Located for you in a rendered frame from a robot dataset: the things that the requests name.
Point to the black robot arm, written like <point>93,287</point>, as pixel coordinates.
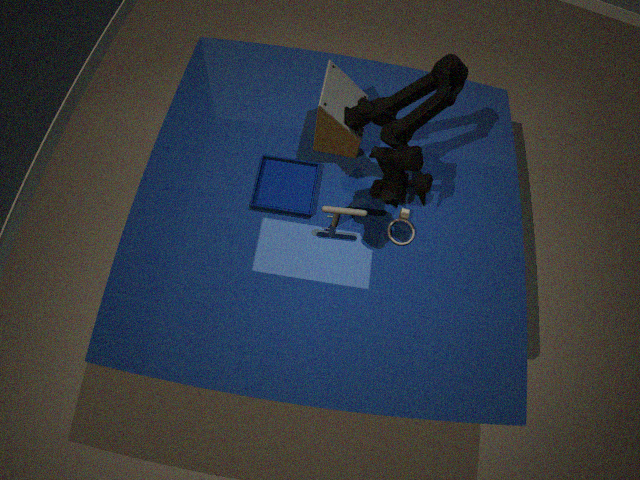
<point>447,72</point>

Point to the blue square tray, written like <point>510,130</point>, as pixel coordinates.
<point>285,185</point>

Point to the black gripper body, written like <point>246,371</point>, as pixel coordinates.
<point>421,184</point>

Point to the dark grey t-shaped steel stake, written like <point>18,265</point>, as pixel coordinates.
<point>341,210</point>

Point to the grey metal ring with small tab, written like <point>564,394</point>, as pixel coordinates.
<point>404,215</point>

